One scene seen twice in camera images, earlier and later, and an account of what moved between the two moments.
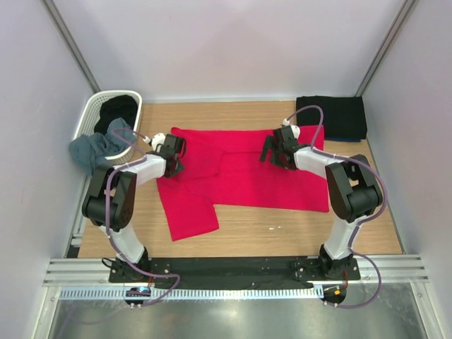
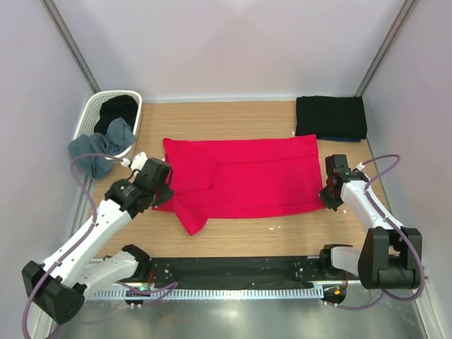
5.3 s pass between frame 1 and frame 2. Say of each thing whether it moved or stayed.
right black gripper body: moved
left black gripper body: moved
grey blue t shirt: stayed
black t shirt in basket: stayed
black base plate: stayed
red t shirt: moved
